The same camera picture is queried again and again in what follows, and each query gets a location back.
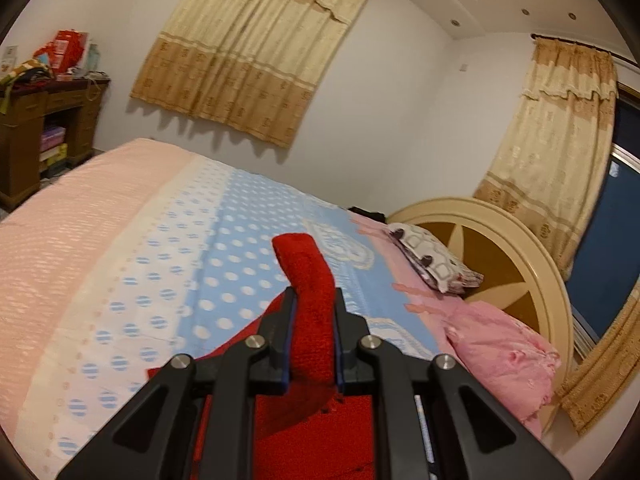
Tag pink blue polka-dot bedspread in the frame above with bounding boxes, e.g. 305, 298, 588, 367
1, 140, 438, 479

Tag white patterned pillow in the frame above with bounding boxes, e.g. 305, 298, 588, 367
386, 223, 484, 295

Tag dark blue window pane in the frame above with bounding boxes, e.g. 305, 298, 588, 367
564, 98, 640, 340

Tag red gift bag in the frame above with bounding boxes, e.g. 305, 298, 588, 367
50, 29, 89, 74

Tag brown wooden desk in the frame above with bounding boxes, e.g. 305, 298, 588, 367
1, 78, 111, 211

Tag colourful clutter on desk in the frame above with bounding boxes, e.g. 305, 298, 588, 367
0, 58, 54, 88

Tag stacked boxes under desk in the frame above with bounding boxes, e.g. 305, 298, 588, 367
39, 127, 67, 176

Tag cream wooden round headboard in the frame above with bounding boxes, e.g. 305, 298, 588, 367
376, 198, 573, 433

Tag beige window curtain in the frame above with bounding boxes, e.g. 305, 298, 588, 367
131, 0, 368, 148

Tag beige door curtain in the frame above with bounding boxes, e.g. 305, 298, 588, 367
474, 38, 617, 278

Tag pink crumpled quilt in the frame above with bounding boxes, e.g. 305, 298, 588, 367
393, 283, 562, 438

